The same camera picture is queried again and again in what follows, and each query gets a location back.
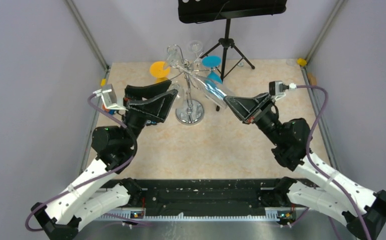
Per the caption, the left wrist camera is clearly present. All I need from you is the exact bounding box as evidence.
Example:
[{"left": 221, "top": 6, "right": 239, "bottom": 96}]
[{"left": 93, "top": 84, "right": 127, "bottom": 111}]

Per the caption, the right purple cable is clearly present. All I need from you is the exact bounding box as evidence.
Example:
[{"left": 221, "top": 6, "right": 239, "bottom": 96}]
[{"left": 292, "top": 85, "right": 372, "bottom": 240}]

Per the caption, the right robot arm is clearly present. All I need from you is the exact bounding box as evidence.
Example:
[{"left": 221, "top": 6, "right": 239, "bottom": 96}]
[{"left": 224, "top": 93, "right": 386, "bottom": 240}]

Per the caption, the clear glass back right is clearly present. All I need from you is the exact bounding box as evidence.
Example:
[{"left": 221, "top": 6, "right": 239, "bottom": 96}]
[{"left": 187, "top": 40, "right": 203, "bottom": 62}]

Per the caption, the orange wine glass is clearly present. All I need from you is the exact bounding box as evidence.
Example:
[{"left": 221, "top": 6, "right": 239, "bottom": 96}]
[{"left": 149, "top": 61, "right": 170, "bottom": 83}]

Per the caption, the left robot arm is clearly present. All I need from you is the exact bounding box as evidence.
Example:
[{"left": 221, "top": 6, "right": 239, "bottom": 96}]
[{"left": 30, "top": 80, "right": 178, "bottom": 240}]

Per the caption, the purple cable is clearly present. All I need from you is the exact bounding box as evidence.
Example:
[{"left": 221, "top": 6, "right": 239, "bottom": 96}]
[
  {"left": 292, "top": 85, "right": 372, "bottom": 240},
  {"left": 25, "top": 93, "right": 154, "bottom": 232}
]

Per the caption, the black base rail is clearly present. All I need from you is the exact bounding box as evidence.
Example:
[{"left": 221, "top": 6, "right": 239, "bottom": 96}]
[{"left": 90, "top": 178, "right": 313, "bottom": 223}]

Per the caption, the blue wine glass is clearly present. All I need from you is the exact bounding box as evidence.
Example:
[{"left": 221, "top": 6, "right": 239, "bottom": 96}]
[{"left": 202, "top": 55, "right": 223, "bottom": 84}]

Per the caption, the clear flute glass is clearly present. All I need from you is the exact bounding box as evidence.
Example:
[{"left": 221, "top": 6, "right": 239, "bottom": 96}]
[{"left": 178, "top": 67, "right": 233, "bottom": 109}]

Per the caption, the clear glass back left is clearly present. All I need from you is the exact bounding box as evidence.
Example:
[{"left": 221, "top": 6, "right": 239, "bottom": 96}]
[{"left": 164, "top": 44, "right": 183, "bottom": 68}]

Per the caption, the black music stand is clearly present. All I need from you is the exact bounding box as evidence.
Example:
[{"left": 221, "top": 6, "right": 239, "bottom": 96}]
[{"left": 178, "top": 0, "right": 287, "bottom": 112}]

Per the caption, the yellow corner clamp right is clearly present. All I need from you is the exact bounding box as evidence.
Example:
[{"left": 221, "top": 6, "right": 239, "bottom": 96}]
[{"left": 296, "top": 58, "right": 307, "bottom": 67}]

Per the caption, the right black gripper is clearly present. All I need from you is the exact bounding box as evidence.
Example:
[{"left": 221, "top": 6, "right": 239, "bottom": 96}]
[{"left": 223, "top": 92, "right": 284, "bottom": 146}]

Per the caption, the chrome wine glass rack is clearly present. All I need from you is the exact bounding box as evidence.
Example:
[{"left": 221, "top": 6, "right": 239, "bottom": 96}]
[{"left": 171, "top": 52, "right": 214, "bottom": 126}]

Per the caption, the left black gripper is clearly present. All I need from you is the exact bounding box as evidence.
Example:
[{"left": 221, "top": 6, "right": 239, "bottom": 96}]
[{"left": 121, "top": 79, "right": 179, "bottom": 148}]

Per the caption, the orange and blue toy car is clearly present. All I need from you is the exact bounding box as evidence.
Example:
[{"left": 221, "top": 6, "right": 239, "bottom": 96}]
[{"left": 102, "top": 104, "right": 117, "bottom": 115}]

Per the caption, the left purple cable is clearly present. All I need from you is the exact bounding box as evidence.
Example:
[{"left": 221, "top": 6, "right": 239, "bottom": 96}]
[{"left": 25, "top": 93, "right": 154, "bottom": 232}]

